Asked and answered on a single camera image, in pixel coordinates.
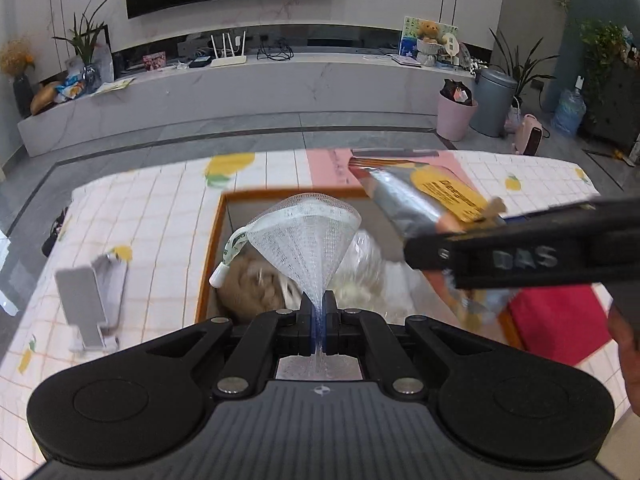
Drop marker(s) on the pink trash bin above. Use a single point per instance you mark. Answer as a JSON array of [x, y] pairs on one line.
[[455, 120]]

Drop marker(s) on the dried yellow flowers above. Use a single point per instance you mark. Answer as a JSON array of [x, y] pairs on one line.
[[15, 57]]

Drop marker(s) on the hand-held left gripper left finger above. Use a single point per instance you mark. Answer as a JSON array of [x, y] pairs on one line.
[[305, 325]]

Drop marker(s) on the blue snack bag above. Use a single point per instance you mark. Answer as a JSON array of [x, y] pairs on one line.
[[70, 89]]

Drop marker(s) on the green and blue picture board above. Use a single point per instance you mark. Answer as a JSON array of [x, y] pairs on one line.
[[409, 40]]

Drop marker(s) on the yellowish papers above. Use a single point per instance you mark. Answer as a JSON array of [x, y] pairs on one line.
[[112, 86]]

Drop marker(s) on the dark blue vase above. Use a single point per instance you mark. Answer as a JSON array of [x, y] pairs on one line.
[[23, 97]]

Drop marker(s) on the dark cabinet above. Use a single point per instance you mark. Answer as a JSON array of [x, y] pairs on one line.
[[615, 105]]

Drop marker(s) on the brown teddy bear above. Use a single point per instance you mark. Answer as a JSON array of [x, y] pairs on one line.
[[429, 30]]

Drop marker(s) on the brown round cushion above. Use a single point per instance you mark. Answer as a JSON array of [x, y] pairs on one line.
[[45, 100]]

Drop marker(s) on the green ivy plant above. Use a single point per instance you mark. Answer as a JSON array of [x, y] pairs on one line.
[[600, 45]]

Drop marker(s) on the brown plush toy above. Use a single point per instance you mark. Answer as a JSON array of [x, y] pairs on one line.
[[250, 285]]

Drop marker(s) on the silver and orange snack packet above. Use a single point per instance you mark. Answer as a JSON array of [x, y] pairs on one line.
[[395, 195]]

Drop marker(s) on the blue water bottle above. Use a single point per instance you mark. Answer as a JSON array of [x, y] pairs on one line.
[[568, 112]]

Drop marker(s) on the orange cardboard box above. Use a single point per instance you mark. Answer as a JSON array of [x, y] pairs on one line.
[[240, 212]]

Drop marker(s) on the white marble television console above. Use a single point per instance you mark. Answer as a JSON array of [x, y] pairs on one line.
[[300, 85]]

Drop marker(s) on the small pink handbag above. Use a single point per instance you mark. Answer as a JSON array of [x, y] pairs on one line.
[[512, 115]]

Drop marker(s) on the grey trash bin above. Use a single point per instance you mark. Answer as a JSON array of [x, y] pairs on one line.
[[492, 105]]

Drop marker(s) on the lemon print checked tablecloth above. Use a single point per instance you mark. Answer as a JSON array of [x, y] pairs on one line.
[[150, 220]]

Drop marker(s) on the pink photo card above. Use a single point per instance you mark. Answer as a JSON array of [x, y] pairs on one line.
[[154, 61]]

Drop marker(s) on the pink heater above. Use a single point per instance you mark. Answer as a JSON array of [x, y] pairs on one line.
[[529, 135]]

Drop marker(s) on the red square box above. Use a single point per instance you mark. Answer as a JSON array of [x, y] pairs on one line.
[[555, 320]]

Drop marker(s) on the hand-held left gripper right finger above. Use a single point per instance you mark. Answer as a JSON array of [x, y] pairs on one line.
[[331, 325]]

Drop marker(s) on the green plant in glass vase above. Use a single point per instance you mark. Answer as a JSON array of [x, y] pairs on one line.
[[82, 35]]

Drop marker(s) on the long-leaf potted plant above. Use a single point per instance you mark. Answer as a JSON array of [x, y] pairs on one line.
[[520, 70]]

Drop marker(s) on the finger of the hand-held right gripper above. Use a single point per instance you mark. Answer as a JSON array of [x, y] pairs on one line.
[[600, 212], [525, 260]]

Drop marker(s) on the white round sign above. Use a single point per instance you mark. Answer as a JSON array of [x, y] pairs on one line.
[[451, 44]]

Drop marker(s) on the white phone stand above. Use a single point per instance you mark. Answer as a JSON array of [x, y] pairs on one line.
[[85, 300]]

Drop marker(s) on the small black box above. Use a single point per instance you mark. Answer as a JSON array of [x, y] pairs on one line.
[[199, 62]]

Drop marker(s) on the black object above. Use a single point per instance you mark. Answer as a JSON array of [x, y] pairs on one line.
[[54, 235]]

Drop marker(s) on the person's right hand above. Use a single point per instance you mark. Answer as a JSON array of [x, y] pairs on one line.
[[627, 360]]

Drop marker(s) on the white mesh bag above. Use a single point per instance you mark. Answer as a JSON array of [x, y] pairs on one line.
[[305, 240]]

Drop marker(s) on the white router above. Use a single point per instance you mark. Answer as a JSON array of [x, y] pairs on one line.
[[229, 61]]

